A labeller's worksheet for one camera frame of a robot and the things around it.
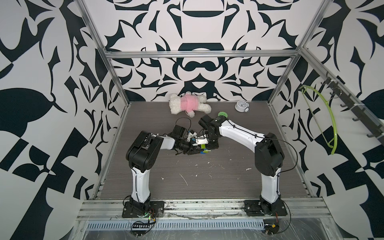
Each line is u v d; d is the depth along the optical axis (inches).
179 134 32.8
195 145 32.5
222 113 42.6
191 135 36.1
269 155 19.8
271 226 27.7
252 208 29.2
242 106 44.7
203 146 33.1
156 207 29.3
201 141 31.3
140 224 28.7
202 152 36.0
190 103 42.5
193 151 33.5
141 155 20.6
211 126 26.1
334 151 26.5
